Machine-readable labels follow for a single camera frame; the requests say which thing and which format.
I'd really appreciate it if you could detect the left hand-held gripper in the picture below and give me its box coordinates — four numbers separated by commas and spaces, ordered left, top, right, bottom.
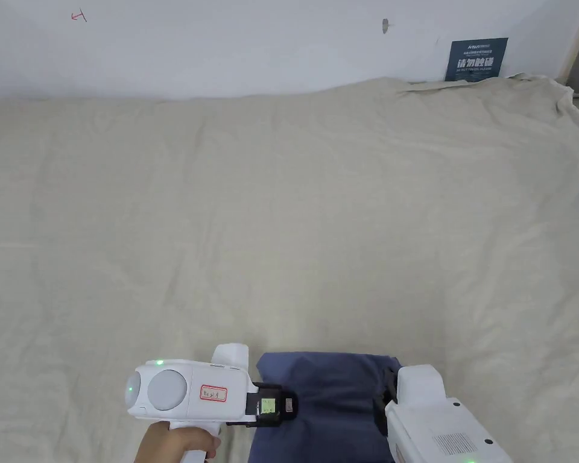
125, 342, 300, 463

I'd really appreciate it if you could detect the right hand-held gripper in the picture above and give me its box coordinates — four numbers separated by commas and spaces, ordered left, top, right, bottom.
373, 364, 513, 463

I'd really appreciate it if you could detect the dark blue garment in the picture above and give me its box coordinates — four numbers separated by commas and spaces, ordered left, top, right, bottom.
247, 351, 400, 463

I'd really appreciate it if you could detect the person's left hand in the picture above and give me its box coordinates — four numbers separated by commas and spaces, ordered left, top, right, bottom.
133, 424, 222, 463

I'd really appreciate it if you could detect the bed with beige sheet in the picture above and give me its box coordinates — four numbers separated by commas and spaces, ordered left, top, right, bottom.
0, 73, 579, 463

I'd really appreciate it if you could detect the dark blue sign card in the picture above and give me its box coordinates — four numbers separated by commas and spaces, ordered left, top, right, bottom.
445, 37, 510, 83

